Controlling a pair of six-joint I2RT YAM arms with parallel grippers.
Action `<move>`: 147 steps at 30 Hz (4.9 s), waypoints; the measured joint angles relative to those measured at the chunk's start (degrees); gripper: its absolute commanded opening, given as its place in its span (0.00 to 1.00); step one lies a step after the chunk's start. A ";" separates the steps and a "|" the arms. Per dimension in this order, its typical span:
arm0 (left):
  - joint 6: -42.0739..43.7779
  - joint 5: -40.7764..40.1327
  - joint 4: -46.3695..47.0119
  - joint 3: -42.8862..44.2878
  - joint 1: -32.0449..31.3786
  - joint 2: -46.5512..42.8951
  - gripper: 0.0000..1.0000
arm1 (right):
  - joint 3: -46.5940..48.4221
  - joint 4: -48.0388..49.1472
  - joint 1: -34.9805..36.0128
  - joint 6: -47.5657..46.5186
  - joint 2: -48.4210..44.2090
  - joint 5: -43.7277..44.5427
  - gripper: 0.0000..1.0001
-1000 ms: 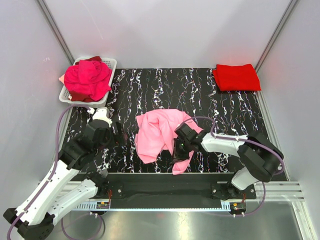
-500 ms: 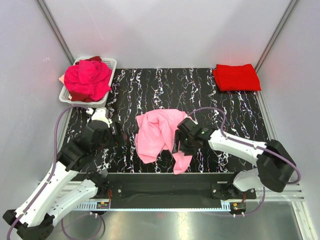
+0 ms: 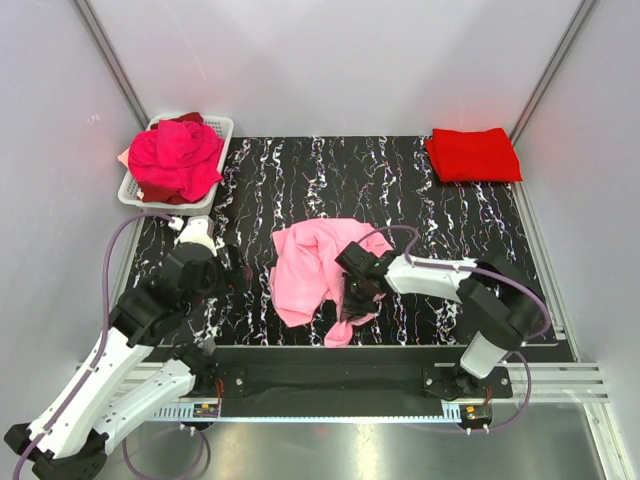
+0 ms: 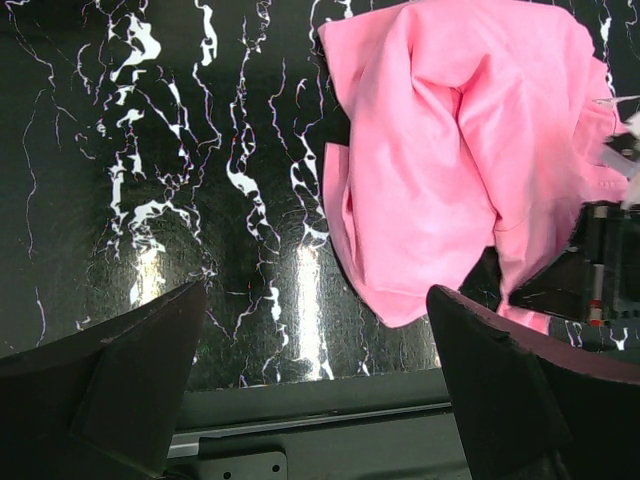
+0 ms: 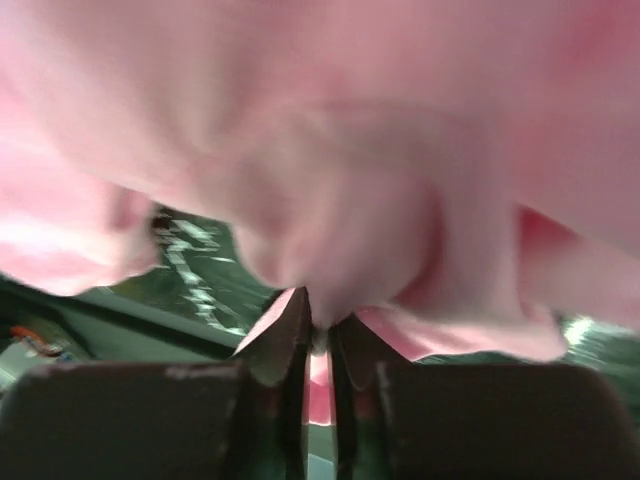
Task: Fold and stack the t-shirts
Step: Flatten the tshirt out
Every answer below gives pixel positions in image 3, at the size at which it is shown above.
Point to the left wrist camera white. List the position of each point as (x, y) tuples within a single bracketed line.
[(196, 229)]

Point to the light pink t shirt in basket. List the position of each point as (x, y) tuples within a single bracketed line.
[(124, 157)]

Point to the white plastic basket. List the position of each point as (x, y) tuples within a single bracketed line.
[(128, 190)]

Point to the aluminium rail front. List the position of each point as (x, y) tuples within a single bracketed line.
[(537, 383)]

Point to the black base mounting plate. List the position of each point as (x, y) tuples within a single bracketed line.
[(320, 383)]

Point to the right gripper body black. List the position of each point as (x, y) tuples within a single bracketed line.
[(356, 300)]

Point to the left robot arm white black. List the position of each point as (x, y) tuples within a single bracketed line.
[(75, 435)]

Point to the folded red t shirt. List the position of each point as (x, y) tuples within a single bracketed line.
[(482, 156)]

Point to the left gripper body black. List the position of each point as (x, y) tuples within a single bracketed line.
[(213, 286)]

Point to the crumpled magenta t shirt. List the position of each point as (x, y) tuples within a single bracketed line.
[(176, 162)]

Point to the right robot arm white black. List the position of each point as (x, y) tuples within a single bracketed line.
[(504, 308)]

